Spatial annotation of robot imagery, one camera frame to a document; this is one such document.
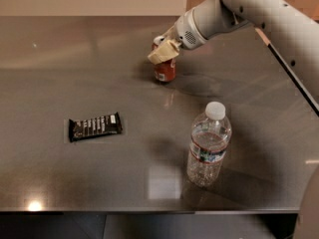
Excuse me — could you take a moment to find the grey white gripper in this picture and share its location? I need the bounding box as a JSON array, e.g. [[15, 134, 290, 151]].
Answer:
[[148, 7, 207, 65]]

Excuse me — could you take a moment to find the red coke can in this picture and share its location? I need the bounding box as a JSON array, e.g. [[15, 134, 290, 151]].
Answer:
[[152, 43, 177, 83]]

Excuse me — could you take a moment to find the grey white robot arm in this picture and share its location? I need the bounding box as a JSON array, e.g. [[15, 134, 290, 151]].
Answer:
[[148, 0, 319, 111]]

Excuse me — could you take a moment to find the clear plastic water bottle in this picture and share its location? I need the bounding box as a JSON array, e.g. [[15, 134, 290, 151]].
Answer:
[[186, 102, 232, 187]]

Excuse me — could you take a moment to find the black snack bar wrapper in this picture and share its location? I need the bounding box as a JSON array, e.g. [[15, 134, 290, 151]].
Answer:
[[69, 113, 123, 142]]

